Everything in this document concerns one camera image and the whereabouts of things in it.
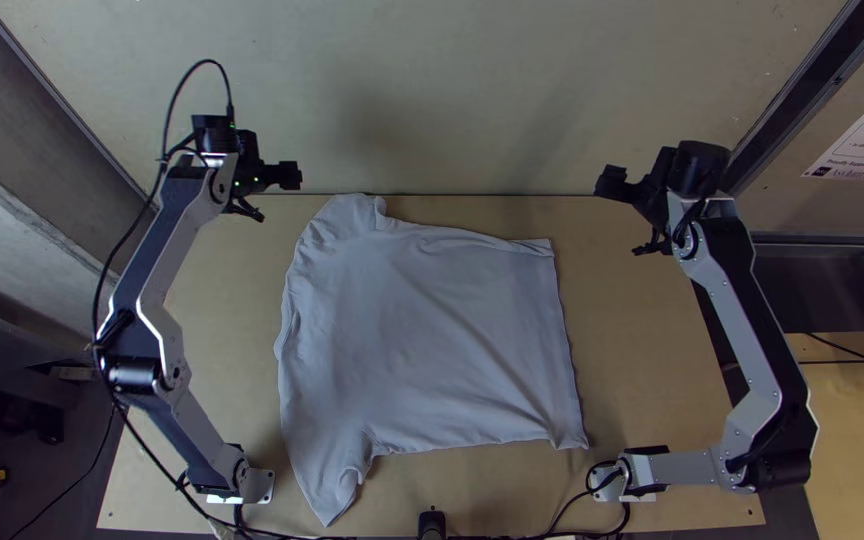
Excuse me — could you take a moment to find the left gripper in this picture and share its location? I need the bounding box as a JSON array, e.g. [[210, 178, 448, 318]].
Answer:
[[223, 131, 304, 224]]

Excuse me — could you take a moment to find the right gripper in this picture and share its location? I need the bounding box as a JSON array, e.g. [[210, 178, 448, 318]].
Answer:
[[594, 164, 675, 257]]

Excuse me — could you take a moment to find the white t-shirt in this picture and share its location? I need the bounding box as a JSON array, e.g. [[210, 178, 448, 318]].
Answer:
[[272, 192, 591, 529]]

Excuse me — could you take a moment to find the black cable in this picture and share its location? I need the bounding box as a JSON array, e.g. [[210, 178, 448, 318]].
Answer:
[[8, 404, 118, 540], [89, 58, 272, 540], [529, 458, 634, 540], [797, 332, 864, 378]]

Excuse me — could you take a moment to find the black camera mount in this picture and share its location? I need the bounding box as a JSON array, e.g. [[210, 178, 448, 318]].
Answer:
[[416, 508, 448, 540]]

